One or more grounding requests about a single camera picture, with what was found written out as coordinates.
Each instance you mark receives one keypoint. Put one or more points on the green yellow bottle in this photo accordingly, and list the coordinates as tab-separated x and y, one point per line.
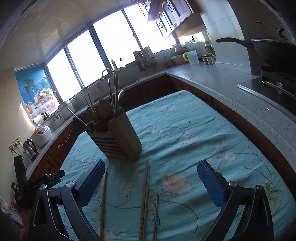
209	49

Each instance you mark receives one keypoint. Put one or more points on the upper wooden wall cabinets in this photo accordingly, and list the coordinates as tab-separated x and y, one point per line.
173	17

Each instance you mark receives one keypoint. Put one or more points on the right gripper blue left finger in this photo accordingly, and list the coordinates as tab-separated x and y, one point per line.
46	221

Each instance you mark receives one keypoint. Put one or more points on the fruit poster window blind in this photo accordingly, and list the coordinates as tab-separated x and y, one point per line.
36	91

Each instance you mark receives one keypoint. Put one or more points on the white jug green handle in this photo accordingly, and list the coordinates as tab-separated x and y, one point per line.
191	57

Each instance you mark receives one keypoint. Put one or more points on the white red rice cooker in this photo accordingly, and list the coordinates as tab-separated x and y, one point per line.
41	136

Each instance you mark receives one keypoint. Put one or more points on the white round cooker pot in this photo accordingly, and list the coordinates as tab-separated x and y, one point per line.
66	109

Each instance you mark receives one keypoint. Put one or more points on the steel electric kettle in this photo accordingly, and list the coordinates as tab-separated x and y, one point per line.
30	149

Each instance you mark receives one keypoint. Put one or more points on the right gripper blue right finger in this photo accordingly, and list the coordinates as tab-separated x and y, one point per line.
256	222

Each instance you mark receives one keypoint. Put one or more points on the brown wooden utensil holder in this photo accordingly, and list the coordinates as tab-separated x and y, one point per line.
114	136

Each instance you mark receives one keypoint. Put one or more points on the dish drying rack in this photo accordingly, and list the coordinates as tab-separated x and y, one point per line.
145	60

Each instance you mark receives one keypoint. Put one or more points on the black wok with handle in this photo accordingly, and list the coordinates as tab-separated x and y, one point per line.
276	52

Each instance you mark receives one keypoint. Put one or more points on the yellow bottle on windowsill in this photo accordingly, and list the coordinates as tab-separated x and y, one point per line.
114	65

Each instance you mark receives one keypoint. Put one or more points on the gas stove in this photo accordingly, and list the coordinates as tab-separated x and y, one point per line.
273	87

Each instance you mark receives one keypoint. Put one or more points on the teal floral tablecloth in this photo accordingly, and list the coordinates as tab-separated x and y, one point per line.
176	132

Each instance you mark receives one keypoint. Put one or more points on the pink plastic basin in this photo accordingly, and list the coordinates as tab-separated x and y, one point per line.
178	58

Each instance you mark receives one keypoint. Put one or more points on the chrome kitchen faucet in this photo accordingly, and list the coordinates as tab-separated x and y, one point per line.
107	73

